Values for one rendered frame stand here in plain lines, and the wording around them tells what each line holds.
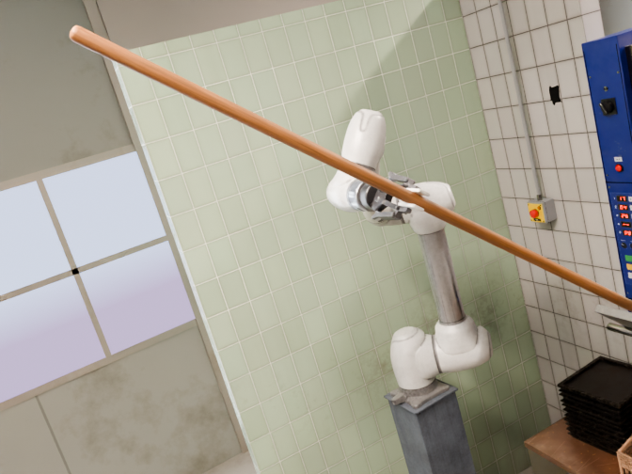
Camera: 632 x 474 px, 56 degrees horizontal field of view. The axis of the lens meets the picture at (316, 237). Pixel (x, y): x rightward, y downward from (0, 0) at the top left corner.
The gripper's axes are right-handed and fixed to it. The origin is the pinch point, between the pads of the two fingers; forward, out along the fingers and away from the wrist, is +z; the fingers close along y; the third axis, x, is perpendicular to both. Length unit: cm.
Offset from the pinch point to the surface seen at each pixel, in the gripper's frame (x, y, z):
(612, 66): -85, -85, -43
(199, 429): -76, 156, -274
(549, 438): -148, 55, -66
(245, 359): -26, 71, -121
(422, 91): -59, -72, -122
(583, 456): -148, 55, -48
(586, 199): -123, -46, -68
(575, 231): -133, -34, -78
